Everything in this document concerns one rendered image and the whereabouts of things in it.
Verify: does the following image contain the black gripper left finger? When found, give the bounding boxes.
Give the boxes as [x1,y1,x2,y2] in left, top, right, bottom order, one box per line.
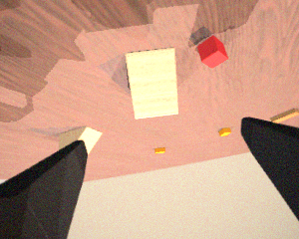
[0,140,88,239]

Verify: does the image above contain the red block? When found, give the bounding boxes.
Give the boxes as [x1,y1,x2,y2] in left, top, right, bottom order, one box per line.
[197,35,228,68]

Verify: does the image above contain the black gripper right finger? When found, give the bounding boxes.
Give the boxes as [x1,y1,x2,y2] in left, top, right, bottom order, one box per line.
[240,117,299,221]

